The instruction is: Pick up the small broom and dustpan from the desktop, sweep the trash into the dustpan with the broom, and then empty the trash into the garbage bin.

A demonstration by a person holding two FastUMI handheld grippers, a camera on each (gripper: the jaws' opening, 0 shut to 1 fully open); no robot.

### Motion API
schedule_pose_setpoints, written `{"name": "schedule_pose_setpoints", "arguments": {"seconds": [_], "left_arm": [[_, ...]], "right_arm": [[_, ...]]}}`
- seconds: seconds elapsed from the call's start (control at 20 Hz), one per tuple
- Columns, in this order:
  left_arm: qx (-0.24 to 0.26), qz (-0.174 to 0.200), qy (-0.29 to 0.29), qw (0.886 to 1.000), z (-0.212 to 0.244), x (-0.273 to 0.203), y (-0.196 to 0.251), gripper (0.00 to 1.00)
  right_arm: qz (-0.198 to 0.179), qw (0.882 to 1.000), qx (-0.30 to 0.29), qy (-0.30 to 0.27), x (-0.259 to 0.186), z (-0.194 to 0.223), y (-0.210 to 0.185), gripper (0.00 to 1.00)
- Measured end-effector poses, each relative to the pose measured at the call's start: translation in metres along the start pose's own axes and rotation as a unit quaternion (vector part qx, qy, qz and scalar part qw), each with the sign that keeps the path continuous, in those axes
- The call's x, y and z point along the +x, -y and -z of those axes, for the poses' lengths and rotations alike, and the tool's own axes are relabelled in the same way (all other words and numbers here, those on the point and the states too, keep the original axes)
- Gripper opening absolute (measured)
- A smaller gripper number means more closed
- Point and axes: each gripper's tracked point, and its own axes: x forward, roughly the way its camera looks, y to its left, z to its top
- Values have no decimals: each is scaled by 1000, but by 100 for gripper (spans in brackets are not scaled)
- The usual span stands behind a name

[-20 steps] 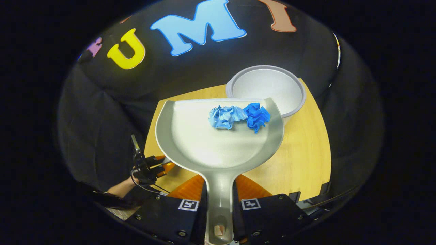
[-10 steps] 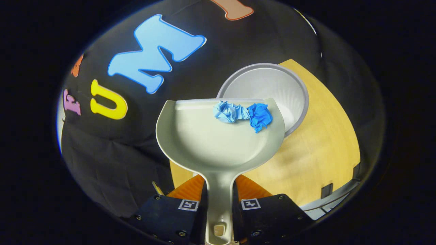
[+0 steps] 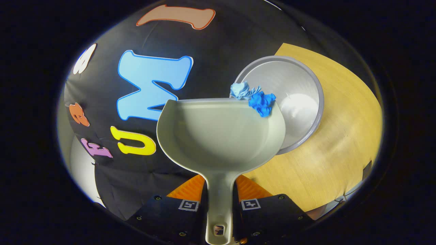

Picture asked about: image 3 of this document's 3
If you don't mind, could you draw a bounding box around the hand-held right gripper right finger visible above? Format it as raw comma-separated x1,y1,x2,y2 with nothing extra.
233,174,314,244

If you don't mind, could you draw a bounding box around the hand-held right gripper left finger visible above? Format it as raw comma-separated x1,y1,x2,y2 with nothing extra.
127,174,207,245

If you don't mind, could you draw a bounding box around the white plastic dustpan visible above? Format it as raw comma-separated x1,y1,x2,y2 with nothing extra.
157,98,286,245

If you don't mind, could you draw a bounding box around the dark blue paper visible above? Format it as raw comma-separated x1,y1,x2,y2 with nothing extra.
248,91,277,118

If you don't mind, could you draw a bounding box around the light blue paper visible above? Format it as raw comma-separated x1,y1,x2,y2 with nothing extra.
230,81,262,101

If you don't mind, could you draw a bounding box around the white ribbed garbage bin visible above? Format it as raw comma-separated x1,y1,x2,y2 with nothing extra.
230,55,324,155

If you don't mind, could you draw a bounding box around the wooden desktop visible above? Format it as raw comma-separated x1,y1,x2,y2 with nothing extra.
244,43,384,213

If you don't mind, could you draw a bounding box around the black backdrop cloth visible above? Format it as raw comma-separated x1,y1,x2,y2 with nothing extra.
64,0,341,222

